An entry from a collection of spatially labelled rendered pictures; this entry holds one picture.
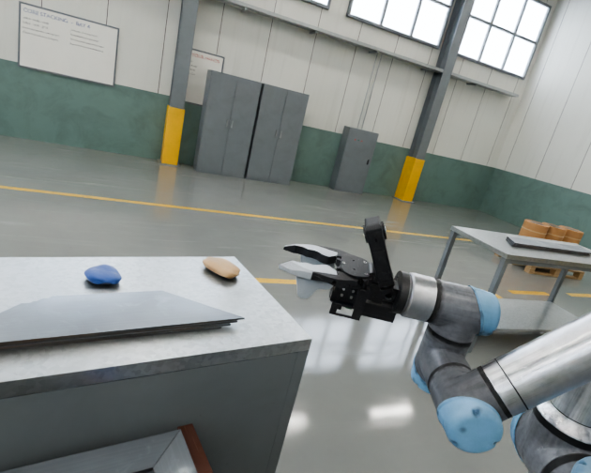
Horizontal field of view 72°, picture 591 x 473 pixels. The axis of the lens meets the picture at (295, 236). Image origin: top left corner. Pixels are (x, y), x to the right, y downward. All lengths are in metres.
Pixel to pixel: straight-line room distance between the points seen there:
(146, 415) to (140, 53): 8.14
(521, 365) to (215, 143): 8.13
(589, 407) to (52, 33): 8.83
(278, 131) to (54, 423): 8.09
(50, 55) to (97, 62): 0.74
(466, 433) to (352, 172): 9.59
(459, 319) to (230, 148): 8.08
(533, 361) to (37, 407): 0.94
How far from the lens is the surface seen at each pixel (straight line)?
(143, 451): 1.15
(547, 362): 0.65
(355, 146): 9.99
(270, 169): 8.95
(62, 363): 1.07
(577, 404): 0.89
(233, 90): 8.52
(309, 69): 9.66
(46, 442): 1.16
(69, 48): 8.95
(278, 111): 8.80
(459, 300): 0.71
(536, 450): 0.92
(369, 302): 0.70
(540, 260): 4.06
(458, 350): 0.74
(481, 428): 0.64
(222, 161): 8.66
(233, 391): 1.24
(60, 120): 9.06
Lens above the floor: 1.69
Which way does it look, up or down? 17 degrees down
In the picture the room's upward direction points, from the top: 14 degrees clockwise
